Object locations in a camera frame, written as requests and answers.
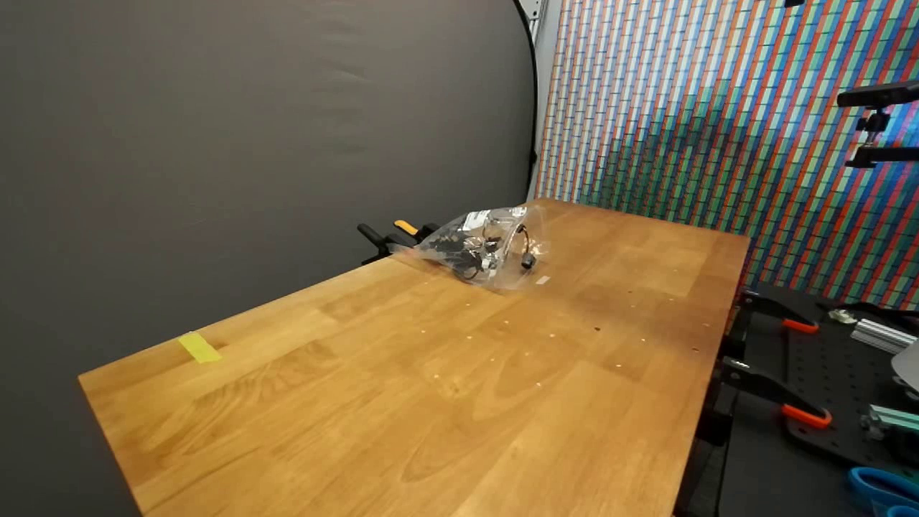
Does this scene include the clear plastic bag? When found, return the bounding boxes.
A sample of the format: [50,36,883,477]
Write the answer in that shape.
[414,203,547,292]

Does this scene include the white metal bracket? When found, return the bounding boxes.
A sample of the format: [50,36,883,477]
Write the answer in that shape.
[830,306,915,352]

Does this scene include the black orange table clamp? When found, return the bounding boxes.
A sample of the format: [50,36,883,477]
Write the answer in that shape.
[359,217,434,260]

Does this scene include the black orange spring clamp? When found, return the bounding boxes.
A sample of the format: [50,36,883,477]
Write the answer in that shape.
[718,355,832,431]
[740,289,820,336]

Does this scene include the yellow tape strip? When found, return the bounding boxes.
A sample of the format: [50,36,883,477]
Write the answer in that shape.
[177,332,221,363]

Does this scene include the blue handled scissors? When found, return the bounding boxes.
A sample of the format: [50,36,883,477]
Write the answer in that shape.
[846,464,919,517]

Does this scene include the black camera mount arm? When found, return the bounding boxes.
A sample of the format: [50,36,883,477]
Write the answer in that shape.
[836,81,919,168]

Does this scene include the black perforated side board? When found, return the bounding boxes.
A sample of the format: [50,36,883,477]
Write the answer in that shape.
[725,297,919,470]

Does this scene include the teal tool handle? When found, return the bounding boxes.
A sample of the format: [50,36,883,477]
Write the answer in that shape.
[865,404,919,434]

